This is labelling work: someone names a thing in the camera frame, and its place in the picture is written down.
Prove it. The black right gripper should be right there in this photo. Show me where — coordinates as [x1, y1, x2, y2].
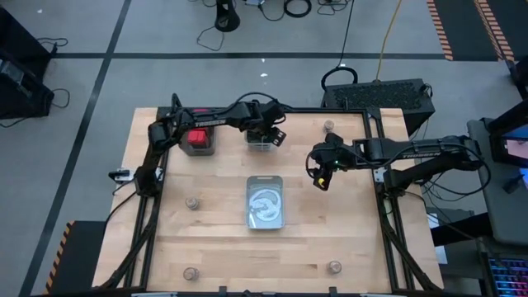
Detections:
[309, 132, 356, 191]

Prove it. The clear plastic bin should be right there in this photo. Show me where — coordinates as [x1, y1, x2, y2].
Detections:
[245, 130, 276, 152]

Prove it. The dark grey plastic bin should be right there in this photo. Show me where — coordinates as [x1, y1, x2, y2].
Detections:
[177, 107, 217, 157]

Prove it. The black perforated computer case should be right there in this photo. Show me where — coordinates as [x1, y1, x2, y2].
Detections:
[320, 78, 436, 136]

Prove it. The white plastic bin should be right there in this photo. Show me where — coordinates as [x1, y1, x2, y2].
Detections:
[245, 175, 285, 230]

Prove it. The black stand base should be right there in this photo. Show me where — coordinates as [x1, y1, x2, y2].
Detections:
[214, 0, 241, 33]

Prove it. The grey desk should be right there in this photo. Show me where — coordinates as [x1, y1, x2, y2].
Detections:
[467, 117, 528, 248]

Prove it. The small black desk gadget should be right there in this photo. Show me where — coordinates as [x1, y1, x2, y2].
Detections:
[502, 172, 525, 195]

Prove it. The black computer monitor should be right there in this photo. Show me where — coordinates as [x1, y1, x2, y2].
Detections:
[486, 101, 528, 168]

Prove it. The black hazard-striped mat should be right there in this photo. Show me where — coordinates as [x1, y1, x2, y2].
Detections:
[44, 220, 107, 295]
[427, 0, 516, 63]

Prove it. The black equipment stand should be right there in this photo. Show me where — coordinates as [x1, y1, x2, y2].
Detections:
[507, 55, 528, 100]

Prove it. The backlit rainbow keyboard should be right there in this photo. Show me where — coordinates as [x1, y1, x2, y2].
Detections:
[487, 257, 528, 297]

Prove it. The black equipment case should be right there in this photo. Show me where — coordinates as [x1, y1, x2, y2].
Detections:
[0, 7, 54, 69]
[0, 57, 56, 120]

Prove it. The black aluminium table frame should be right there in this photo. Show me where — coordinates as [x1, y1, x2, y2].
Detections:
[98, 93, 445, 295]

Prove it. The black looped cable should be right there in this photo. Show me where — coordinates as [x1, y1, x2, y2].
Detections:
[320, 0, 359, 92]

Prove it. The thin black floor cable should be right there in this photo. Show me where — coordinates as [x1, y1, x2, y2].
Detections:
[196, 25, 226, 53]

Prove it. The coiled black cable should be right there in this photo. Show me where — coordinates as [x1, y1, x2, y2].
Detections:
[283, 0, 314, 19]

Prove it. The yellow cable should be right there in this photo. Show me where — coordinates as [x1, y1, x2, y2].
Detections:
[374, 0, 403, 82]

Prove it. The black cable with plug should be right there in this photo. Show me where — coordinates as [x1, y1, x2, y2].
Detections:
[37, 36, 69, 54]

